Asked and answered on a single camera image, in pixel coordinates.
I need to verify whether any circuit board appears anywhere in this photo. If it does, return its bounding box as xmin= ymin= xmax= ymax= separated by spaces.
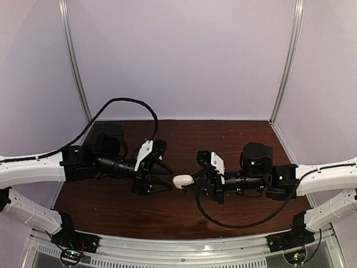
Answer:
xmin=284 ymin=250 xmax=307 ymax=265
xmin=60 ymin=248 xmax=84 ymax=266

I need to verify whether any white earbud charging case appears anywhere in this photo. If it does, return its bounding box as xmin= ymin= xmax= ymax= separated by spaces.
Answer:
xmin=172 ymin=174 xmax=194 ymax=189

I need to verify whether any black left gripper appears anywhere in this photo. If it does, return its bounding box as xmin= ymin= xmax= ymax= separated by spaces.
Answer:
xmin=95 ymin=154 xmax=174 ymax=197

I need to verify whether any right aluminium frame post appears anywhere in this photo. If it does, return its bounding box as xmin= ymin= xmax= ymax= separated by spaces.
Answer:
xmin=269 ymin=0 xmax=304 ymax=125

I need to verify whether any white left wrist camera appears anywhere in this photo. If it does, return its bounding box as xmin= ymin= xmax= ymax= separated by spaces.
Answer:
xmin=134 ymin=140 xmax=153 ymax=172

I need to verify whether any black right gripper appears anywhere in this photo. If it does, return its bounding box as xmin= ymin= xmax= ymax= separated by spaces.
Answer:
xmin=184 ymin=168 xmax=266 ymax=205

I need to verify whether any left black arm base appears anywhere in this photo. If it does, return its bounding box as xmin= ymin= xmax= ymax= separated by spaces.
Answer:
xmin=52 ymin=212 xmax=99 ymax=253

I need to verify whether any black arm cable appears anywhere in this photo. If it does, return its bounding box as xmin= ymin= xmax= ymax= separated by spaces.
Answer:
xmin=0 ymin=97 xmax=159 ymax=162
xmin=195 ymin=164 xmax=321 ymax=229

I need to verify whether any aluminium front rail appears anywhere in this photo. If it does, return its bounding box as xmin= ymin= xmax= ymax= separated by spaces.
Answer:
xmin=26 ymin=223 xmax=335 ymax=268

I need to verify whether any aluminium frame post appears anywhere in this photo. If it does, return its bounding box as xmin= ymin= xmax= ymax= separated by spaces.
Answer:
xmin=269 ymin=0 xmax=304 ymax=125
xmin=59 ymin=0 xmax=92 ymax=122

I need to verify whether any left circuit board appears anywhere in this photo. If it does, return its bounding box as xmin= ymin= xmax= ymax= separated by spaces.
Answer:
xmin=60 ymin=248 xmax=84 ymax=266

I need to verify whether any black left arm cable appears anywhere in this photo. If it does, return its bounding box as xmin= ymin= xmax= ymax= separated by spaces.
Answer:
xmin=0 ymin=97 xmax=159 ymax=162

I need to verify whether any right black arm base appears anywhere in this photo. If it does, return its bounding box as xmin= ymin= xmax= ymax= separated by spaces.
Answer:
xmin=266 ymin=212 xmax=315 ymax=253

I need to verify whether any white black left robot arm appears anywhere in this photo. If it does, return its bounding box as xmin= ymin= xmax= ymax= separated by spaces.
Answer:
xmin=1 ymin=121 xmax=173 ymax=248

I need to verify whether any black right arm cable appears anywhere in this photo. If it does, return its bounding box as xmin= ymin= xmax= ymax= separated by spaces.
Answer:
xmin=195 ymin=164 xmax=321 ymax=229

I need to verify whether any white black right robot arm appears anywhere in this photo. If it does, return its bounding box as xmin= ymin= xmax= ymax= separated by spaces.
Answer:
xmin=172 ymin=142 xmax=356 ymax=247

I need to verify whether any right circuit board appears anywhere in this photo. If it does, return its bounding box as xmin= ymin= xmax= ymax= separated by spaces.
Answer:
xmin=284 ymin=250 xmax=307 ymax=265

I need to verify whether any left aluminium frame post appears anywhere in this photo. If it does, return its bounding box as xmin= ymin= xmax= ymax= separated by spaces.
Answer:
xmin=59 ymin=0 xmax=92 ymax=122

